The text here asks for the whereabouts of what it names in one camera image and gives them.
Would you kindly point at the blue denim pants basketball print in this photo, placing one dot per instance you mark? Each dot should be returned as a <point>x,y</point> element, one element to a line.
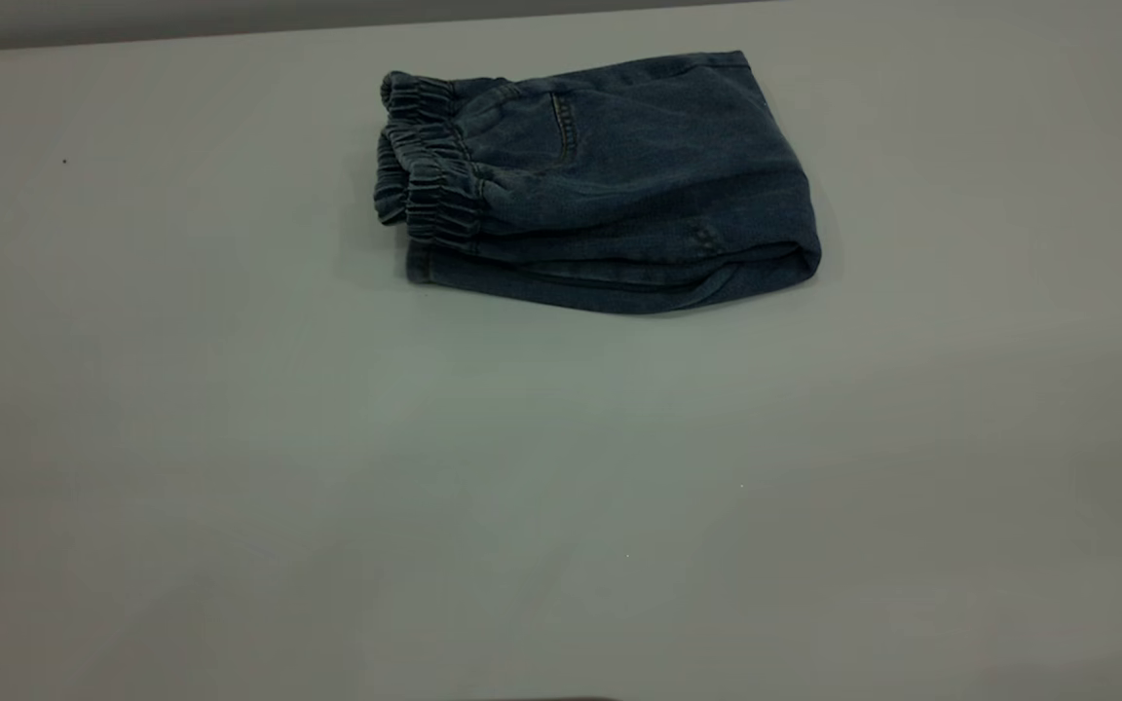
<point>619,175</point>

